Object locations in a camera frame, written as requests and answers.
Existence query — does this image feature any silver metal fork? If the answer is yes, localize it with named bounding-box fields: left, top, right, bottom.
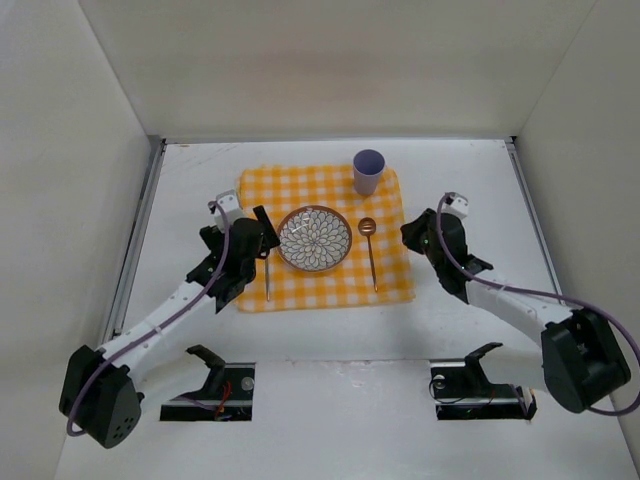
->
left=264, top=258, right=271, bottom=302

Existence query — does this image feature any patterned ceramic plate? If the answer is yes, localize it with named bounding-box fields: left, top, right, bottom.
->
left=277, top=205, right=353, bottom=273

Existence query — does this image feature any copper long-handled spoon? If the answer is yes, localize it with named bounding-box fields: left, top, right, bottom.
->
left=358, top=217, right=378, bottom=292

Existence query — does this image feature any lavender plastic cup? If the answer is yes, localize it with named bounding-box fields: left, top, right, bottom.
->
left=353, top=149, right=386, bottom=196

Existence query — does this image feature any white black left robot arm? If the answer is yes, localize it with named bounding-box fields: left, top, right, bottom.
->
left=59, top=201, right=280, bottom=449

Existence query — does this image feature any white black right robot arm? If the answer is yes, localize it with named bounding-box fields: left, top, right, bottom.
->
left=400, top=209, right=631, bottom=413

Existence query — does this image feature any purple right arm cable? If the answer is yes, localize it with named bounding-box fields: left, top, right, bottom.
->
left=437, top=192, right=640, bottom=416

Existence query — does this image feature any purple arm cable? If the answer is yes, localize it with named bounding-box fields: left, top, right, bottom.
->
left=437, top=192, right=640, bottom=416
left=65, top=199, right=232, bottom=439

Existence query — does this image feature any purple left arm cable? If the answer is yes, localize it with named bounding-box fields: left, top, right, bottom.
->
left=65, top=199, right=232, bottom=439

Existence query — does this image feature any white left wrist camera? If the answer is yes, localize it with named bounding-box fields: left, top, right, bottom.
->
left=208, top=190, right=246, bottom=231

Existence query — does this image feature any right aluminium frame rail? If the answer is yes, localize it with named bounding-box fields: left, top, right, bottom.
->
left=505, top=136, right=556, bottom=282

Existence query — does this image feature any aluminium frame rail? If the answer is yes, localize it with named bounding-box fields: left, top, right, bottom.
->
left=98, top=135, right=167, bottom=344
left=505, top=136, right=556, bottom=282

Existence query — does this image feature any left aluminium frame rail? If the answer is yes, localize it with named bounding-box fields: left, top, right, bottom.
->
left=98, top=135, right=167, bottom=344

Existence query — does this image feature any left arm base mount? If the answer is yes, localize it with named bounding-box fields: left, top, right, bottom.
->
left=159, top=345, right=256, bottom=422

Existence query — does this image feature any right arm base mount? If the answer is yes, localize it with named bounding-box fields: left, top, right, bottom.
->
left=428, top=342, right=537, bottom=421

